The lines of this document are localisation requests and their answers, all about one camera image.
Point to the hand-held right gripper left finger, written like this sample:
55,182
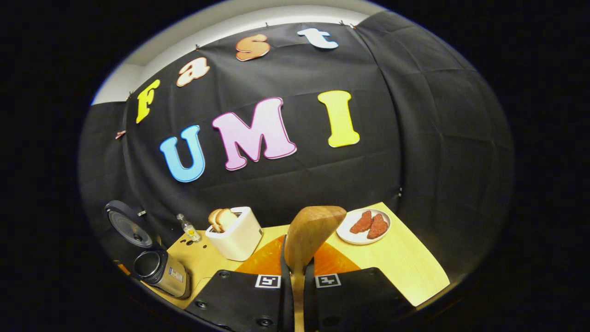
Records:
239,299

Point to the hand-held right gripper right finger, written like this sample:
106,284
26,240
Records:
355,299

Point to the grey silver rice cooker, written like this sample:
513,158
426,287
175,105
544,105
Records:
170,274

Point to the wooden spoon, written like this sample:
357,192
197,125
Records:
309,235

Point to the white toaster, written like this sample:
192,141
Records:
239,240

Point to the white round plate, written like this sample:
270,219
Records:
345,235

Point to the red meat piece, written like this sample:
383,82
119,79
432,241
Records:
362,222
378,227

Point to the small clear glass bottle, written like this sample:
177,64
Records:
189,228

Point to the black backdrop cloth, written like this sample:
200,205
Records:
415,138

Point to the red clothes clip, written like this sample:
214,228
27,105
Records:
120,134

